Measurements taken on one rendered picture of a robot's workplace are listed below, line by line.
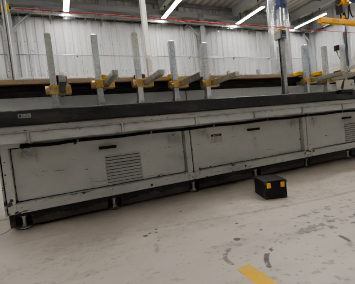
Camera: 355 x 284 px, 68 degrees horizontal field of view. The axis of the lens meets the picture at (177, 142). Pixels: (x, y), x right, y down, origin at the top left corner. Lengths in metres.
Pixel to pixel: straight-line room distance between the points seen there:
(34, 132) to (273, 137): 1.95
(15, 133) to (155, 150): 0.91
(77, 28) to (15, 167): 7.87
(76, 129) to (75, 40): 7.76
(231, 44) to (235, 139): 9.30
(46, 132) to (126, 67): 7.80
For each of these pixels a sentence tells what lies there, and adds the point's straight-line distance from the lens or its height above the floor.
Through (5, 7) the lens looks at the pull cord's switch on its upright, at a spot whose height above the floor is 1.72.
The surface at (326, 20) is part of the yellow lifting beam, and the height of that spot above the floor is 2.64.
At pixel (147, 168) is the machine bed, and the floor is 0.25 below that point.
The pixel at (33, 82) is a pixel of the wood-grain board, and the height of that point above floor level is 0.88.
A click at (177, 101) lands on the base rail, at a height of 0.69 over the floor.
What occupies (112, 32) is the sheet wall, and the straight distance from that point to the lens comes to 9.61.
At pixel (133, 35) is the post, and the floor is 1.12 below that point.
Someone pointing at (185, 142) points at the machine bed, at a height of 0.40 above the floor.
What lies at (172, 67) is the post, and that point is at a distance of 1.84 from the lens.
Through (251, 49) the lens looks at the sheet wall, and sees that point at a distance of 12.00.
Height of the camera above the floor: 0.52
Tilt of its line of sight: 3 degrees down
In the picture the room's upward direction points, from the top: 6 degrees counter-clockwise
